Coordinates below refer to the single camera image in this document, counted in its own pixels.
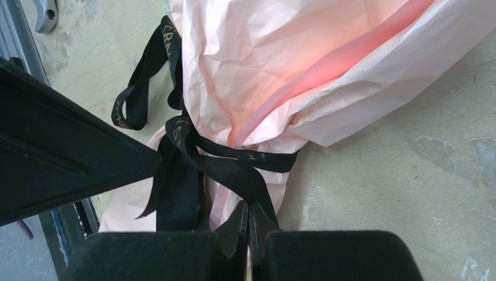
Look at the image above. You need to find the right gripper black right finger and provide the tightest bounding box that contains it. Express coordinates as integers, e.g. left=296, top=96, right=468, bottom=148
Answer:
left=249, top=203, right=423, bottom=280

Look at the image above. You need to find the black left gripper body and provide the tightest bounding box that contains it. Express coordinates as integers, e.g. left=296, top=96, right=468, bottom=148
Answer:
left=1, top=59, right=161, bottom=225

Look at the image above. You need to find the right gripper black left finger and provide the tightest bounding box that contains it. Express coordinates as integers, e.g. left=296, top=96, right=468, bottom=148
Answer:
left=61, top=201, right=248, bottom=280

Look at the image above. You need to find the black ribbon with gold lettering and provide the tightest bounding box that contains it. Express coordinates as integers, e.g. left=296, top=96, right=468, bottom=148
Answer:
left=111, top=16, right=297, bottom=231

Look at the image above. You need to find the pink paper flower bouquet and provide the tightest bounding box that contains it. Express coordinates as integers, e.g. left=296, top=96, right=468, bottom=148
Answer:
left=100, top=1, right=495, bottom=231

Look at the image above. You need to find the aluminium rail frame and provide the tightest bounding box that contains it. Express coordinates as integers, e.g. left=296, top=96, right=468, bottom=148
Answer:
left=1, top=1, right=49, bottom=85

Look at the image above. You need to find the silver adjustable wrench red handle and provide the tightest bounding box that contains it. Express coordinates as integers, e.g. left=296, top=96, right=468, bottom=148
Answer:
left=33, top=0, right=58, bottom=34

